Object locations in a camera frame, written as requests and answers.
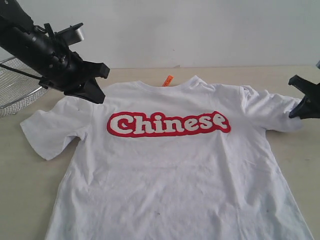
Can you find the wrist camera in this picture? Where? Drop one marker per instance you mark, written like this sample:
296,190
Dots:
318,64
72,34

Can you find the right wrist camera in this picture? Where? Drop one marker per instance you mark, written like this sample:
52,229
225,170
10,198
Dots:
318,64

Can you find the orange shirt neck tag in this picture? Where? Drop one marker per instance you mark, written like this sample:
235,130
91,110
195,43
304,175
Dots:
168,81

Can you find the white t-shirt red print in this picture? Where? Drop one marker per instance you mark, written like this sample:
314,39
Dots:
187,162

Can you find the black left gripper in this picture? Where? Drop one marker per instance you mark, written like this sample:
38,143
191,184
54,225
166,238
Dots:
64,70

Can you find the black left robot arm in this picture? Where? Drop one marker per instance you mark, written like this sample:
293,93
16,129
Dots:
18,33

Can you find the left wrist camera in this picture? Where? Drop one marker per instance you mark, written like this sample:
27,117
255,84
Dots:
72,34

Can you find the metal mesh basket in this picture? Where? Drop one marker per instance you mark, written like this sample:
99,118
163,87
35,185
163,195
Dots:
17,91

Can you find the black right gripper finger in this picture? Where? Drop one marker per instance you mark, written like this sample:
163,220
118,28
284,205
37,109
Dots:
307,109
309,89

